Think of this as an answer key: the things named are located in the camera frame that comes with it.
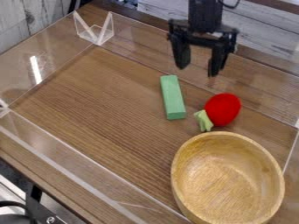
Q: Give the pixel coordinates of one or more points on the red plush strawberry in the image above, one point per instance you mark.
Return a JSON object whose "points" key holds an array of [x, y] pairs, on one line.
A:
{"points": [[220, 112]]}

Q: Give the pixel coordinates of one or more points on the wooden bowl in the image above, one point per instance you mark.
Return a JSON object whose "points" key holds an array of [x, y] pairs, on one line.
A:
{"points": [[228, 180]]}

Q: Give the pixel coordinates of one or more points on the green rectangular block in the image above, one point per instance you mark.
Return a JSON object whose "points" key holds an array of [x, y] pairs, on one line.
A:
{"points": [[173, 97]]}

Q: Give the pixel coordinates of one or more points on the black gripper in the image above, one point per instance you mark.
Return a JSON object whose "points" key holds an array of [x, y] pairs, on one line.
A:
{"points": [[204, 30]]}

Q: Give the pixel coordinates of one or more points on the clear acrylic tray wall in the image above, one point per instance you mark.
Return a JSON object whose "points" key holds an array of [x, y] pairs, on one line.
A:
{"points": [[85, 130]]}

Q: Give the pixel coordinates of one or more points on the black table leg bracket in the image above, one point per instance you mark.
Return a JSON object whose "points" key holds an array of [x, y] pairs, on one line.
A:
{"points": [[42, 214]]}

